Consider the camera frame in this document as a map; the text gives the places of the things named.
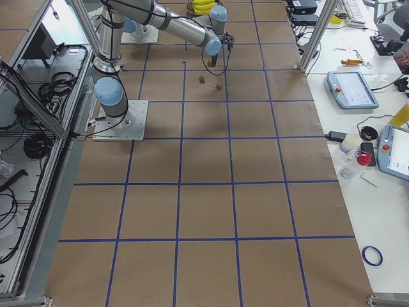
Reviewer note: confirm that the red round object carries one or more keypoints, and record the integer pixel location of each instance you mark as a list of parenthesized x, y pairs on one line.
[(363, 158)]

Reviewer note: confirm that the black control box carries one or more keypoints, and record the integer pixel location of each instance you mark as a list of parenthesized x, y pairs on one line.
[(41, 47)]

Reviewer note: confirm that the aluminium frame post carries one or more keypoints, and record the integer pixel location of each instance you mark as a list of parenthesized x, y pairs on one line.
[(319, 29)]

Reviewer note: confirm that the blue tape roll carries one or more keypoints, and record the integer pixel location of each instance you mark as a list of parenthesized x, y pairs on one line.
[(372, 256)]

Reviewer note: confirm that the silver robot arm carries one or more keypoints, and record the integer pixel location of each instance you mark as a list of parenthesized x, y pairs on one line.
[(139, 19)]

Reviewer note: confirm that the teach pendant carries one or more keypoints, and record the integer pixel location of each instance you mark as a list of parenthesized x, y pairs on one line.
[(351, 90), (393, 151)]

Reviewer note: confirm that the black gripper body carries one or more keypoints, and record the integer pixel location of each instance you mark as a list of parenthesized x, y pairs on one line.
[(213, 59)]

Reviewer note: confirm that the orange handled tool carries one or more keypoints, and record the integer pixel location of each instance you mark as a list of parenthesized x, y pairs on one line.
[(351, 62)]

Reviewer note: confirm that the woven wicker basket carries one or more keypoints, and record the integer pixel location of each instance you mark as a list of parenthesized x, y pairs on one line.
[(192, 13)]

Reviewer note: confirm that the yellow banana bunch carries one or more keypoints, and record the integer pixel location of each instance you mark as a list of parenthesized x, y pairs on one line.
[(203, 4)]

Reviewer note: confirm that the teach pendant near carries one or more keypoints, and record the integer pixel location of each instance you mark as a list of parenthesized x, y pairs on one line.
[(393, 151)]

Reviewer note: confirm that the teach pendant far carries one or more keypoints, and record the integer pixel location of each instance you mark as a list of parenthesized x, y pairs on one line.
[(351, 90)]

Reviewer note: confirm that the white plastic cup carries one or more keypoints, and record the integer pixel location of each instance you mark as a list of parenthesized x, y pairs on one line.
[(350, 142)]

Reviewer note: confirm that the black power adapter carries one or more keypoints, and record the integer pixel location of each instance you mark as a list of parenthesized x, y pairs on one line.
[(335, 136)]

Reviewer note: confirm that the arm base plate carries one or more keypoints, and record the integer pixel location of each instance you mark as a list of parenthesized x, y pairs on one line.
[(142, 35), (132, 127)]

